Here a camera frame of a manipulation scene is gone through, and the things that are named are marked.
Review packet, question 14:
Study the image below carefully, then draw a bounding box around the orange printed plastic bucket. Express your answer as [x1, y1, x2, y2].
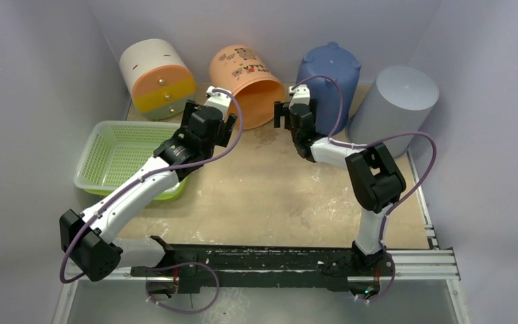
[208, 45, 287, 130]

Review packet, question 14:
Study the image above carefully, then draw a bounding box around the blue plastic bucket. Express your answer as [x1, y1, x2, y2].
[296, 41, 362, 135]

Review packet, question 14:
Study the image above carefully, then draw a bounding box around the grey plastic bucket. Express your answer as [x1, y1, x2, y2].
[345, 65, 440, 144]

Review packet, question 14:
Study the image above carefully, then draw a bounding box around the white perforated plastic basket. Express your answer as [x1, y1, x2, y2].
[74, 120, 179, 196]

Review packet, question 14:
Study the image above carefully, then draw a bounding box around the green plastic tray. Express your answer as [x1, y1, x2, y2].
[74, 177, 189, 201]

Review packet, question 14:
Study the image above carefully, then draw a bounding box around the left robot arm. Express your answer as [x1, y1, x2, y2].
[59, 94, 243, 284]

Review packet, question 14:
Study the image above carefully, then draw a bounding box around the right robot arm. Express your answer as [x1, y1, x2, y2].
[274, 102, 406, 275]

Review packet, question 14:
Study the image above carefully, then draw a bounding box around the small round drawer cabinet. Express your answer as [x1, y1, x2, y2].
[119, 38, 196, 120]

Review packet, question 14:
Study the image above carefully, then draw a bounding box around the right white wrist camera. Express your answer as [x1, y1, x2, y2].
[288, 84, 311, 108]

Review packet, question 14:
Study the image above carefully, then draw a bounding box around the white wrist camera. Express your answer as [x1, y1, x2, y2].
[204, 86, 232, 119]
[288, 84, 311, 108]

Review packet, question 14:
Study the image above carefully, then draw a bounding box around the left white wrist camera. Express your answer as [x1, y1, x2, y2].
[204, 86, 232, 119]

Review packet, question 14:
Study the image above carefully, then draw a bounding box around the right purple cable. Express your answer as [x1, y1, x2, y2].
[292, 75, 438, 251]

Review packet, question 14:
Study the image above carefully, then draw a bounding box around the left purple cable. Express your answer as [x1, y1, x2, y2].
[59, 88, 245, 285]

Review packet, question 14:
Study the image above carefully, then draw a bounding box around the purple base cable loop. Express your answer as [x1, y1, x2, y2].
[144, 261, 222, 315]

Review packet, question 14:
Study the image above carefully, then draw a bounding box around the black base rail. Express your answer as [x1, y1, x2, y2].
[115, 241, 461, 294]

